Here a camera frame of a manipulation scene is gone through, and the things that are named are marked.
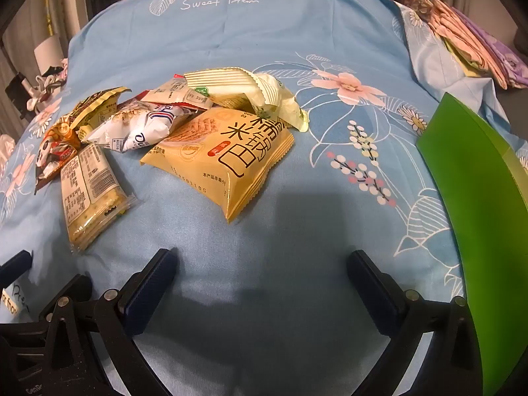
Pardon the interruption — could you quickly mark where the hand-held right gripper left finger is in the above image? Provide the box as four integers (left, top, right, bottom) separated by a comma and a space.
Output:
37, 248, 179, 396

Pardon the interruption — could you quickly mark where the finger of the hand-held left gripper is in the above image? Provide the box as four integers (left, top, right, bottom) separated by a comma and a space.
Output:
0, 249, 34, 283

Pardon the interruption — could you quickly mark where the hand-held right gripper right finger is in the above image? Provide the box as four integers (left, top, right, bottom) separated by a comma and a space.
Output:
347, 249, 483, 396

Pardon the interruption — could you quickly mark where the clear cracker packet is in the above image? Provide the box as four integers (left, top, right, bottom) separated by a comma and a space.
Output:
60, 142, 139, 253

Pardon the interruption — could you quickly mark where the panda print snack packet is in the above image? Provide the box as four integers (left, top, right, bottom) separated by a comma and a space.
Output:
33, 126, 82, 195

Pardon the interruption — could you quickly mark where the green cardboard box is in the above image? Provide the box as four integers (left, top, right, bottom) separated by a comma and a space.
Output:
416, 92, 528, 396

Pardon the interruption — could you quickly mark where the yellow rice cracker packet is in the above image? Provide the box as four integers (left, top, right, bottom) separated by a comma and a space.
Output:
139, 106, 296, 224

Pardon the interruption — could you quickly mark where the white blue-print snack packet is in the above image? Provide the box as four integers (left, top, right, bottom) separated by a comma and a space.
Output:
86, 100, 196, 154

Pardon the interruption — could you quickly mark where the yellow and brown snack packet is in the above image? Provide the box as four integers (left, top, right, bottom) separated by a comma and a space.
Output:
66, 86, 133, 143

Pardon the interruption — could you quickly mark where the beige red-edged snack packet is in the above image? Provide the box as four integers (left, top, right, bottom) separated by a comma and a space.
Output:
138, 73, 215, 112

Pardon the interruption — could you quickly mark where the pale green snack packet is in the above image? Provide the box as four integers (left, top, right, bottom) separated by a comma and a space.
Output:
183, 65, 310, 133

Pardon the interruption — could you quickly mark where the white crumpled bag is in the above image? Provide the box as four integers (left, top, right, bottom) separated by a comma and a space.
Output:
0, 133, 16, 168

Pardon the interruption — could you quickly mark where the black box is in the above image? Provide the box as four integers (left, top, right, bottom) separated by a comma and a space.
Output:
3, 71, 30, 110

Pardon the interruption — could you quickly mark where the black and white crumpled cloth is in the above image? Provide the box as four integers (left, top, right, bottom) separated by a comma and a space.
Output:
25, 58, 70, 111

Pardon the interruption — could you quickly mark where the white cylinder container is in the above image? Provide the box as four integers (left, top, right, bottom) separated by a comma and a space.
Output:
34, 34, 63, 72

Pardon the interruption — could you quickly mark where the light blue floral pillowcase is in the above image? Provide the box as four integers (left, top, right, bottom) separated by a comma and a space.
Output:
398, 2, 512, 133

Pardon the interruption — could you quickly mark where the yellow-green folded cloth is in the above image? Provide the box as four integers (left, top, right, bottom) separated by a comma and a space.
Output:
443, 37, 483, 78

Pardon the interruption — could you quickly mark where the folded purple cloth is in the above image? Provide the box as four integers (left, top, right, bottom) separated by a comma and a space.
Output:
454, 6, 528, 89

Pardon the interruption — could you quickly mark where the folded pink cloth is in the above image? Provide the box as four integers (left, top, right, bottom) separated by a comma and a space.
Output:
427, 0, 510, 89

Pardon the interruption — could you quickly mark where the light blue floral blanket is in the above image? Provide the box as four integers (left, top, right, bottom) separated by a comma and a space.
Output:
0, 0, 528, 396

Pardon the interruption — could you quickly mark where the brown floral cloth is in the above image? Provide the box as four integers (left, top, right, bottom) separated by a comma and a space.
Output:
394, 0, 436, 23

